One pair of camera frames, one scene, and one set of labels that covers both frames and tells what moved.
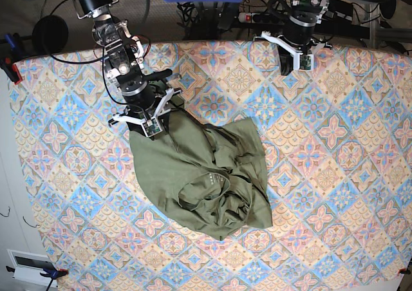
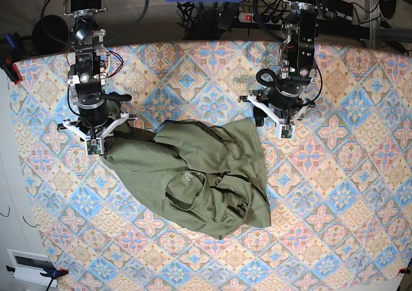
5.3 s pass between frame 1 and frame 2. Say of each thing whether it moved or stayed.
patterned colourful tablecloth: stayed
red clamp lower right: stayed
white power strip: stayed
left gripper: moved
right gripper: moved
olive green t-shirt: moved
